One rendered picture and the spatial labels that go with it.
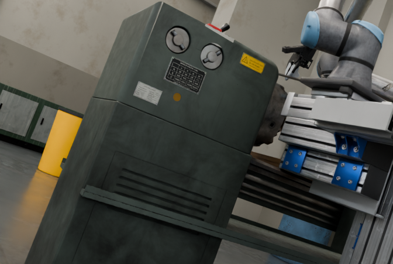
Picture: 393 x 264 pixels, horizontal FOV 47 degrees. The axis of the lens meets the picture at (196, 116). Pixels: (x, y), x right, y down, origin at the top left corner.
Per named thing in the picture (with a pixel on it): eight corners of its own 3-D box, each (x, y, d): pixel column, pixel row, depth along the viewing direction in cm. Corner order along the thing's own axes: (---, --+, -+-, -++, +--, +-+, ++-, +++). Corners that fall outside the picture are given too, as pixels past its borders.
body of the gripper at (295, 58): (307, 71, 227) (319, 49, 225) (295, 64, 223) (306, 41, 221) (300, 67, 234) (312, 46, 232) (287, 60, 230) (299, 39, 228)
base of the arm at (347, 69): (379, 100, 148) (388, 72, 149) (351, 83, 140) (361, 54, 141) (342, 97, 161) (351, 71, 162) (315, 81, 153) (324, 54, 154)
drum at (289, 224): (328, 277, 548) (354, 201, 556) (293, 268, 516) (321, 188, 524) (293, 257, 602) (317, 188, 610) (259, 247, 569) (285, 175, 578)
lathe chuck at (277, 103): (262, 138, 192) (279, 71, 199) (224, 141, 219) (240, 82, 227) (278, 145, 195) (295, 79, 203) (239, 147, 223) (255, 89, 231)
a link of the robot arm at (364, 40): (379, 65, 145) (392, 26, 146) (338, 51, 147) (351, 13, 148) (368, 73, 157) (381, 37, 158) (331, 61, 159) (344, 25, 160)
